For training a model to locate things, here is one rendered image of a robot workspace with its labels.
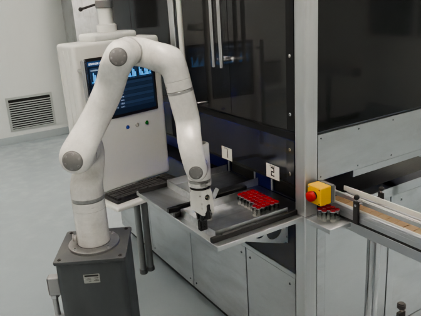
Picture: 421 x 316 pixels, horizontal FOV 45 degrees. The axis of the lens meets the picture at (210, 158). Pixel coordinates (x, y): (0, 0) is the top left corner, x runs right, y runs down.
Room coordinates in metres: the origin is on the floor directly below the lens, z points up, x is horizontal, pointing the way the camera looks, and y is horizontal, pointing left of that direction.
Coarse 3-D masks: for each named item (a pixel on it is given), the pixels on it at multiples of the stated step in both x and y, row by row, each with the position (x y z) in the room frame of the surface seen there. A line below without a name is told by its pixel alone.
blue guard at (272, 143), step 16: (208, 128) 2.39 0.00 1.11; (224, 128) 2.27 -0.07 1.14; (240, 128) 2.16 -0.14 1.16; (224, 144) 2.28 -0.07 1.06; (240, 144) 2.17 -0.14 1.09; (256, 144) 2.06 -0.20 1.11; (272, 144) 1.97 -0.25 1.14; (288, 144) 1.88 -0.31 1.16; (240, 160) 2.17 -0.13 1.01; (256, 160) 2.07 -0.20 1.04; (272, 160) 1.97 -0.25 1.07; (288, 160) 1.89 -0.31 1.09; (288, 176) 1.89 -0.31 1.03
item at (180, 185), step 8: (216, 168) 2.38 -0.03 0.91; (224, 168) 2.40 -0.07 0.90; (184, 176) 2.28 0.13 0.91; (216, 176) 2.33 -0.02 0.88; (224, 176) 2.33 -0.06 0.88; (232, 176) 2.32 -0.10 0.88; (240, 176) 2.31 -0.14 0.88; (168, 184) 2.23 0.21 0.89; (176, 184) 2.26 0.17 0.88; (184, 184) 2.25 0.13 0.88; (216, 184) 2.22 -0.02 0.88; (224, 184) 2.22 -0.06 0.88; (232, 184) 2.21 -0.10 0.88; (240, 184) 2.14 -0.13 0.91; (248, 184) 2.16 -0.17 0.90; (256, 184) 2.19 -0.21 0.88; (184, 192) 2.09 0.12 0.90
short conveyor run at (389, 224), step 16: (336, 192) 1.84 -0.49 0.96; (352, 192) 1.86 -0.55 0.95; (352, 208) 1.75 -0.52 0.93; (368, 208) 1.75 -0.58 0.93; (384, 208) 1.65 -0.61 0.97; (400, 208) 1.66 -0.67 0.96; (352, 224) 1.74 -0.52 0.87; (368, 224) 1.67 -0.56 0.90; (384, 224) 1.61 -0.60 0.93; (400, 224) 1.60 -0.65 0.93; (416, 224) 1.53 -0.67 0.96; (384, 240) 1.61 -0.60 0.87; (400, 240) 1.55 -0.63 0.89; (416, 240) 1.50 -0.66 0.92; (416, 256) 1.50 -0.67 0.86
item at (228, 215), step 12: (240, 192) 2.03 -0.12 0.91; (216, 204) 1.97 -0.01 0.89; (228, 204) 1.98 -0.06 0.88; (192, 216) 1.81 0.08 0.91; (216, 216) 1.86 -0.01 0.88; (228, 216) 1.86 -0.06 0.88; (240, 216) 1.85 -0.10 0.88; (252, 216) 1.84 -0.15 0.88; (264, 216) 1.78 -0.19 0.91; (216, 228) 1.76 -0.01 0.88; (228, 228) 1.69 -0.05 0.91
